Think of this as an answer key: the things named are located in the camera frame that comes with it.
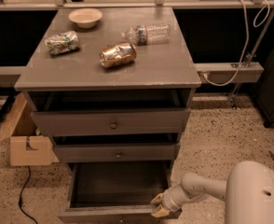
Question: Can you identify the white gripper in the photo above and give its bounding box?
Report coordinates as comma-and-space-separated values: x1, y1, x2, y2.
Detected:
150, 189, 181, 218

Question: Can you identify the grey bottom drawer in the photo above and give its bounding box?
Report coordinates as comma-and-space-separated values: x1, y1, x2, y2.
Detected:
58, 161, 170, 224

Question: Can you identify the grey drawer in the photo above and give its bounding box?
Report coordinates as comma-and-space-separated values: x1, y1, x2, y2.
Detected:
31, 108, 190, 136
58, 161, 170, 224
54, 143, 180, 163

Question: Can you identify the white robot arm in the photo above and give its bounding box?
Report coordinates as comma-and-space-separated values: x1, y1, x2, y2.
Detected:
151, 161, 274, 224

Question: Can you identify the grey middle drawer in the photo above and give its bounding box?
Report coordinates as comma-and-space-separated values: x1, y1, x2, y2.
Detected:
54, 143, 180, 163

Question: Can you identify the grey drawer cabinet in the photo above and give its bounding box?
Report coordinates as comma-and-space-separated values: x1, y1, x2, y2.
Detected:
14, 6, 202, 173

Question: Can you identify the grey top drawer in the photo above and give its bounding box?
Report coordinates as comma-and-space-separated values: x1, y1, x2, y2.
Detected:
31, 108, 190, 136

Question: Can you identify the cardboard box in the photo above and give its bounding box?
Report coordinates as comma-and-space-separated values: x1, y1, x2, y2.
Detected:
0, 93, 58, 166

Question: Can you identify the crushed gold can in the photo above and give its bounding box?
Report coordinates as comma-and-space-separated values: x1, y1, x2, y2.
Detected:
100, 43, 137, 68

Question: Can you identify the clear plastic water bottle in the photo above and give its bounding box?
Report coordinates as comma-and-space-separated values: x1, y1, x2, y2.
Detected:
121, 23, 171, 46

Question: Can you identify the crushed green can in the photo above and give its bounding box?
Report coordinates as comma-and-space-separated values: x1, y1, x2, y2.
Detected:
45, 31, 80, 55

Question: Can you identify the white bowl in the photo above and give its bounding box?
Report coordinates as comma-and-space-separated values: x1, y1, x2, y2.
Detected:
68, 8, 103, 29

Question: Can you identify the black floor cable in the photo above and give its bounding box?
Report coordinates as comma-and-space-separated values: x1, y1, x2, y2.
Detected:
17, 165, 39, 224

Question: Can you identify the grey metal rail frame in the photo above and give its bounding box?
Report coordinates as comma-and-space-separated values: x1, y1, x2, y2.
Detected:
0, 0, 274, 90

